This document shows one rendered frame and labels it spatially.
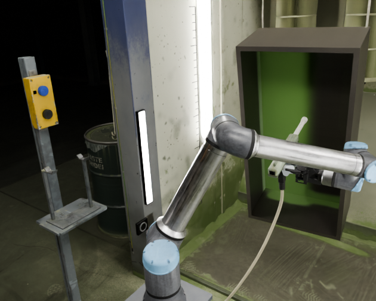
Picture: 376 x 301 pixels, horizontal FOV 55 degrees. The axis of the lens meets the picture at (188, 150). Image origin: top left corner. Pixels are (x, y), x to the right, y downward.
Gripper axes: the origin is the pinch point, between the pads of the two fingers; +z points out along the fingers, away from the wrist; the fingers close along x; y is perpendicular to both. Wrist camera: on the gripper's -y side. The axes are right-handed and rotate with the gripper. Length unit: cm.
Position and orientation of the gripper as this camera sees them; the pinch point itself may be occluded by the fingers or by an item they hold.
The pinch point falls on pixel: (279, 162)
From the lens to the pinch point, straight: 179.2
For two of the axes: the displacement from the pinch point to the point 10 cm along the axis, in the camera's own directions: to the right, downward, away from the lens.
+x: 4.8, -5.9, 6.5
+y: 1.6, 7.9, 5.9
